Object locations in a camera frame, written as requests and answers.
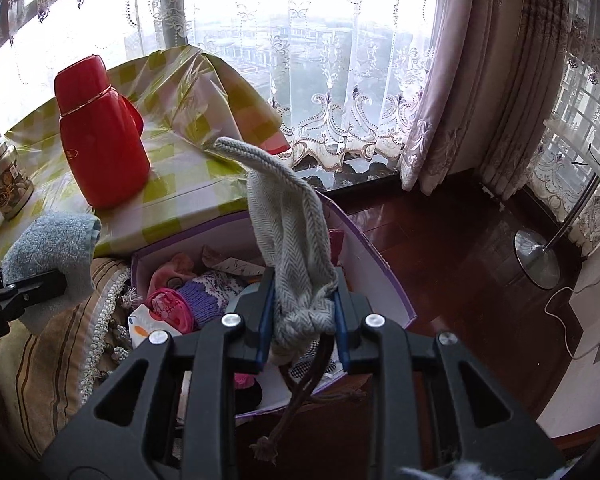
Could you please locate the mauve embroidered curtain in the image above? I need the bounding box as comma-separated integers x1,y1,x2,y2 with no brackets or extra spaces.
399,0,489,194

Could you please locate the white embroidered lace curtain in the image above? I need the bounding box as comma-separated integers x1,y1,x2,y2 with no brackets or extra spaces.
0,0,442,172
525,25,600,257

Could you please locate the yellow green checkered tablecloth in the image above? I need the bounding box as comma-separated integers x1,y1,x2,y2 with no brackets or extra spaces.
0,44,291,272

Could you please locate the purple cardboard box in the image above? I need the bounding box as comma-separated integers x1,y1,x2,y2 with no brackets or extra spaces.
129,190,419,424

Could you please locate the glass jar with metal lid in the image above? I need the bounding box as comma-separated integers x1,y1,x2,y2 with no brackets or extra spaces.
0,137,35,221

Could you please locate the white cartoon print sock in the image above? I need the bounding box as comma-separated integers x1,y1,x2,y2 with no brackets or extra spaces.
129,307,174,349

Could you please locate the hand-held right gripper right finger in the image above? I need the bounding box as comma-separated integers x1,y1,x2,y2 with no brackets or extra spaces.
332,267,567,480

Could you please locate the purple knit sock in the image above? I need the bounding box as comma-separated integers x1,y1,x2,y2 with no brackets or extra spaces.
177,270,247,332

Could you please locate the red thermos flask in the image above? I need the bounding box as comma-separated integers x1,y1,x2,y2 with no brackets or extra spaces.
54,55,152,210

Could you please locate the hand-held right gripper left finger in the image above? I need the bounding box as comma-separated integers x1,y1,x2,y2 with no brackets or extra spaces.
40,267,277,480

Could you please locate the grey drawstring pouch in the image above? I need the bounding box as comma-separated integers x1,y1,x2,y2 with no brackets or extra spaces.
212,136,367,462

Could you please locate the light blue terry towel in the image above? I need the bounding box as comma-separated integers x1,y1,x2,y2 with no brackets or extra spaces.
1,211,102,336

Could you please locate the striped plush cushion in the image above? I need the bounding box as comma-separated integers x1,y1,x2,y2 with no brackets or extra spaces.
0,255,137,472

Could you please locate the white power cable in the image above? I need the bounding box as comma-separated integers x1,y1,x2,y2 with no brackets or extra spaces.
544,284,600,362

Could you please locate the light pink printed garment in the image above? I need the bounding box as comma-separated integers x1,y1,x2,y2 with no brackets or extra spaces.
150,252,204,291

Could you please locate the brown pleated curtain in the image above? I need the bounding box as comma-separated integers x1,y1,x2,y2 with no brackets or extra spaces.
480,0,582,207

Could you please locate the metal floor lamp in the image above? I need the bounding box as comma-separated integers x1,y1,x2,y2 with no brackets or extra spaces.
514,157,600,291

